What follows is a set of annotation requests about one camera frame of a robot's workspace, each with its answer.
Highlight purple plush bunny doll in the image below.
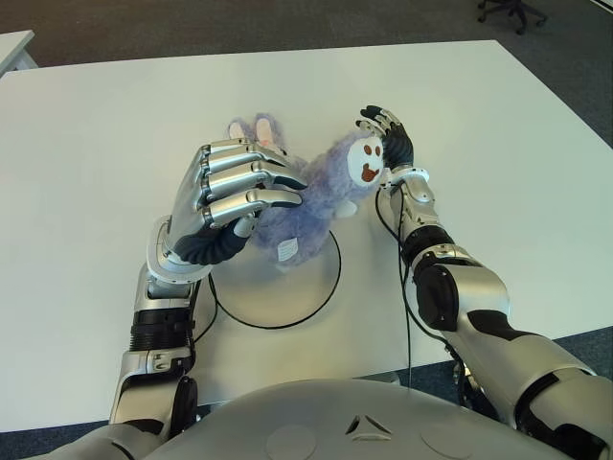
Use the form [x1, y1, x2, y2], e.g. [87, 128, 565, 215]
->
[227, 113, 388, 272]

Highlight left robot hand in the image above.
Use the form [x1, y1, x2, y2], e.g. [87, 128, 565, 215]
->
[160, 137, 308, 265]

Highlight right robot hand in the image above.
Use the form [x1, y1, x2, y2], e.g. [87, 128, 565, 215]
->
[354, 104, 417, 172]

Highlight black office chair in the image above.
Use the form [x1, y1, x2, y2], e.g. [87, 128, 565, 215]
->
[477, 0, 550, 35]

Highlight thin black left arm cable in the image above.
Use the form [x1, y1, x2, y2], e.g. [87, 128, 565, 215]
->
[191, 275, 220, 347]

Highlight grey robot torso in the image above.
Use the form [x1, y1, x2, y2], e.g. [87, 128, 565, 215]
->
[152, 378, 571, 460]

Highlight long black right arm cable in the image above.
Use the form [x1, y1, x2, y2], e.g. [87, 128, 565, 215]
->
[375, 185, 454, 390]

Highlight white side desk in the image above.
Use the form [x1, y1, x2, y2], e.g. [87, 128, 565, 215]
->
[0, 30, 38, 79]

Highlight white plate black rim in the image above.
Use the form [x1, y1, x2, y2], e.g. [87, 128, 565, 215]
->
[208, 229, 343, 330]

